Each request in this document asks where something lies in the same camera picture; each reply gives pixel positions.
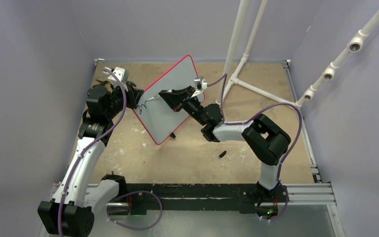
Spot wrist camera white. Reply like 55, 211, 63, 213
112, 67, 129, 83
191, 76, 208, 97

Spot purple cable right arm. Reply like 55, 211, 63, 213
206, 73, 303, 197

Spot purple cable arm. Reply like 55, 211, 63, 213
206, 73, 303, 197
57, 67, 127, 237

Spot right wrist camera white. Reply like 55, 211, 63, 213
191, 76, 208, 97

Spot purple cable base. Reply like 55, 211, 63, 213
256, 196, 290, 223
107, 190, 163, 231

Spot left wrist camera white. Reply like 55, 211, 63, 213
112, 67, 129, 83

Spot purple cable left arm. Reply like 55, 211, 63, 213
57, 67, 127, 237

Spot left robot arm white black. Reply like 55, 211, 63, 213
38, 82, 144, 237

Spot black marker cap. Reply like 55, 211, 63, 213
218, 151, 227, 158

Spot aluminium table frame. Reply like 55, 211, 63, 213
47, 67, 336, 224

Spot white pvc pipe frame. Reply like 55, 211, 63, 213
215, 0, 300, 111

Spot whiteboard with red frame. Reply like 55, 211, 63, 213
133, 55, 198, 145

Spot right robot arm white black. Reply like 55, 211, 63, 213
159, 86, 291, 201

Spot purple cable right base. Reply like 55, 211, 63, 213
256, 196, 290, 223

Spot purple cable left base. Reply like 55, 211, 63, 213
107, 190, 163, 231

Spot yellow black pliers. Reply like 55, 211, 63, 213
96, 79, 112, 89

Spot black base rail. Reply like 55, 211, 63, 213
120, 183, 289, 217

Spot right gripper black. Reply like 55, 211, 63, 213
160, 85, 208, 126

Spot white pipe rail with fittings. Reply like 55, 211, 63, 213
302, 0, 379, 103

